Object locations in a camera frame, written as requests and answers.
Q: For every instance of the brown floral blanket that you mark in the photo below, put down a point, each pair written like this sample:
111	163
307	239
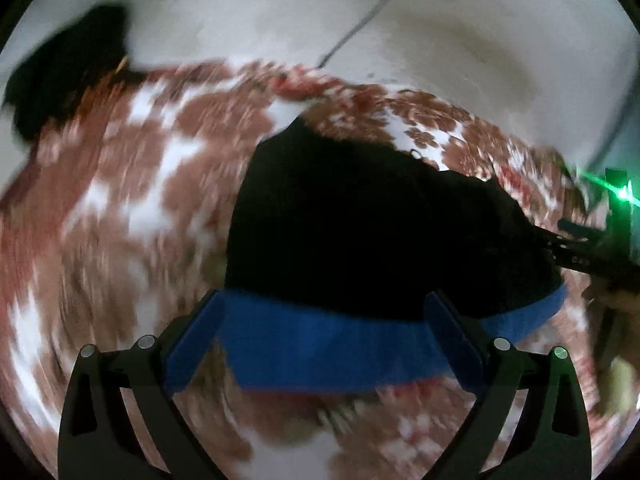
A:
125	200

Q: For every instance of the black cloth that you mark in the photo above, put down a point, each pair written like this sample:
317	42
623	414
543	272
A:
65	65

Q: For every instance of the blue and black hooded jacket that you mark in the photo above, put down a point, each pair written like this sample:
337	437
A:
350	220

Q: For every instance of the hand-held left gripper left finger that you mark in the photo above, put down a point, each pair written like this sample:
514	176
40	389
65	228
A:
192	342

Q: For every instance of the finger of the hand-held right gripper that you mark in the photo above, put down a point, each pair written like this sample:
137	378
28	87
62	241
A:
582	230
570	257

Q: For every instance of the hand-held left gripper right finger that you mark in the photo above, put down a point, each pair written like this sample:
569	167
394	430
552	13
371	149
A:
455	342

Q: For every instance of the person's right hand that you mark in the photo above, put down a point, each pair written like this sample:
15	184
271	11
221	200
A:
617	302

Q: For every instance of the green cushion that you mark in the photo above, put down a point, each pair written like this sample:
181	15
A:
617	390

